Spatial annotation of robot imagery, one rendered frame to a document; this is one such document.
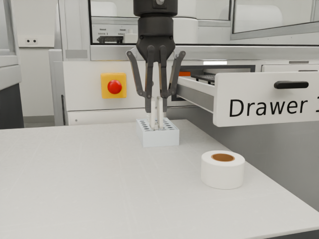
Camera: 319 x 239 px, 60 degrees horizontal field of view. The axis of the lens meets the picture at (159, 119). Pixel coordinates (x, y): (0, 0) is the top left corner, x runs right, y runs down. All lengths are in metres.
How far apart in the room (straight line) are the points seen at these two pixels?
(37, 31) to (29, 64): 0.46
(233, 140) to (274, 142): 0.17
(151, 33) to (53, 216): 0.37
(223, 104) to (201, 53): 0.37
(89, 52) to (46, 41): 3.28
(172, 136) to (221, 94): 0.15
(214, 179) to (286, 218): 0.11
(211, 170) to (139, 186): 0.12
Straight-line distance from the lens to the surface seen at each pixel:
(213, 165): 0.44
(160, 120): 0.62
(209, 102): 0.65
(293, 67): 1.06
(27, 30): 4.24
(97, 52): 0.85
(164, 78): 0.61
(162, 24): 0.58
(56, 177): 0.51
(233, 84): 0.58
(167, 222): 0.37
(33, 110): 4.31
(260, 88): 0.62
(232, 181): 0.45
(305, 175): 1.25
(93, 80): 0.85
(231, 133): 1.00
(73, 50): 0.85
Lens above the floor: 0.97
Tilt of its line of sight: 13 degrees down
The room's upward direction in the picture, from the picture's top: straight up
